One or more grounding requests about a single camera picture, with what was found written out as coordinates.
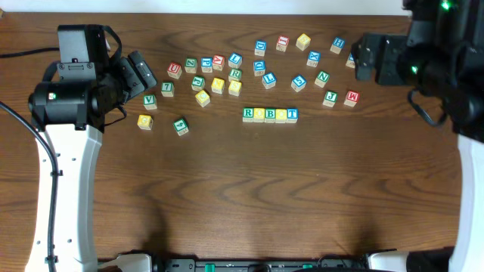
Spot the blue T block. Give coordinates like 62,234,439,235
287,108,299,123

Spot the yellow O block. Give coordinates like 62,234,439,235
275,109,287,123
253,108,265,122

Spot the green r block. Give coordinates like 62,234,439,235
243,107,254,122
228,68,242,82

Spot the green B block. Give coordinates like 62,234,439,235
264,108,276,123

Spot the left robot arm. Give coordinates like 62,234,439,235
26,24,157,271

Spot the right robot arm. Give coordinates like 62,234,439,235
351,0,483,271

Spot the blue 2 block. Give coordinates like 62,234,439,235
346,54,355,69

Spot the green V block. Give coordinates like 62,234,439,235
143,94,157,110

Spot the green 7 block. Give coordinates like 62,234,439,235
161,82,175,97

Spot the red U block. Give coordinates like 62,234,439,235
167,62,182,79

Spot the blue H block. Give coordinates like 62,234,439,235
330,37,346,54

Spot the red M block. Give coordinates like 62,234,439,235
343,90,361,107

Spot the yellow G block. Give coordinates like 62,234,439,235
137,115,154,130

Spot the green Z block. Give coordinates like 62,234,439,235
185,57,197,73

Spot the green N block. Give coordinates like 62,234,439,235
315,71,330,88

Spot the green J block right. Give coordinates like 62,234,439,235
322,91,338,107

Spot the green j block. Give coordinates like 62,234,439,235
322,91,338,107
191,76,205,91

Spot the blue X block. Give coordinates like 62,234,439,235
306,51,321,67

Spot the green J block left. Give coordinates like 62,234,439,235
191,76,205,91

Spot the green 4 block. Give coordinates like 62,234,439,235
173,118,189,136

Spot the yellow C block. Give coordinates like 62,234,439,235
195,90,210,107

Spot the blue P block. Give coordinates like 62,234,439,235
200,57,213,73

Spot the yellow block top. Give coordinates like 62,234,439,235
296,33,311,51

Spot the blue 5 block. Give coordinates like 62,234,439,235
291,75,307,92

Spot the yellow K block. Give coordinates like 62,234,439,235
211,78,225,94

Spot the red A block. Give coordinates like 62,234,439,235
213,54,225,71

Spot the red I block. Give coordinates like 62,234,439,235
276,36,290,52

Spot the yellow S block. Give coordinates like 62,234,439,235
228,80,242,97

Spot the blue L block upper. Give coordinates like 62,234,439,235
228,52,243,69

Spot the blue l block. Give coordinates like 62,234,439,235
262,73,277,89
228,52,243,69

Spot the blue L block lower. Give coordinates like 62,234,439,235
262,73,277,89

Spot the blue D block upper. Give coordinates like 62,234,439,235
254,40,267,57

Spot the blue d block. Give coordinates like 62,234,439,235
254,40,267,57
253,60,266,76

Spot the blue D block lower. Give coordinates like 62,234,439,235
253,60,266,76

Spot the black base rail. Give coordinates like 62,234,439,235
98,257,379,272

